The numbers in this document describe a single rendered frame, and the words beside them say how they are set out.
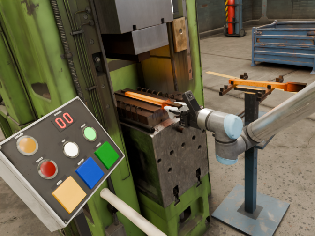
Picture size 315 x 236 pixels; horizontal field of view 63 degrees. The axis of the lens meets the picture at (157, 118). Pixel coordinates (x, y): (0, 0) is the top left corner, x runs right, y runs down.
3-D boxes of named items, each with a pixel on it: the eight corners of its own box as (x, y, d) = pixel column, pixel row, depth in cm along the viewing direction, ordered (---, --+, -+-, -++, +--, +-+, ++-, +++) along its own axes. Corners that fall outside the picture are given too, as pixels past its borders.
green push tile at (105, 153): (120, 156, 93) (107, 140, 92) (109, 169, 87) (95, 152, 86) (116, 157, 94) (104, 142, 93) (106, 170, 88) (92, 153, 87)
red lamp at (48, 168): (60, 173, 73) (55, 160, 71) (44, 181, 71) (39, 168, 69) (56, 169, 75) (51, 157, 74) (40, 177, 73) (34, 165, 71)
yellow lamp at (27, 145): (40, 150, 72) (35, 136, 70) (23, 158, 69) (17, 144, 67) (36, 146, 74) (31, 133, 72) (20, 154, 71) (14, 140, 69)
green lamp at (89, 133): (99, 137, 90) (96, 126, 88) (87, 143, 87) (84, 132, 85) (94, 135, 92) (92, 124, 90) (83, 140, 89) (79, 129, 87)
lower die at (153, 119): (177, 113, 134) (175, 98, 131) (148, 129, 123) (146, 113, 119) (129, 99, 164) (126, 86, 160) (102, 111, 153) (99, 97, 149)
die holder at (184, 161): (208, 172, 157) (204, 105, 138) (164, 209, 136) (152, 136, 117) (149, 144, 197) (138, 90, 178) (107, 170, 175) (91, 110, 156)
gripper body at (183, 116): (177, 125, 120) (198, 131, 111) (175, 108, 116) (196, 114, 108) (188, 118, 124) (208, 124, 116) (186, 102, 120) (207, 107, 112)
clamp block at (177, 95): (192, 105, 141) (191, 93, 139) (182, 110, 136) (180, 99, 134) (176, 101, 150) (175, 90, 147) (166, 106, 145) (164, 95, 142)
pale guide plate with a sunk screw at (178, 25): (188, 48, 146) (184, 17, 139) (177, 52, 141) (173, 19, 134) (185, 48, 148) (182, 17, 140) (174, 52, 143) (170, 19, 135)
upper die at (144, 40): (168, 44, 119) (166, 22, 115) (135, 55, 108) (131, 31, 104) (117, 42, 149) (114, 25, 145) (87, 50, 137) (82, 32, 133)
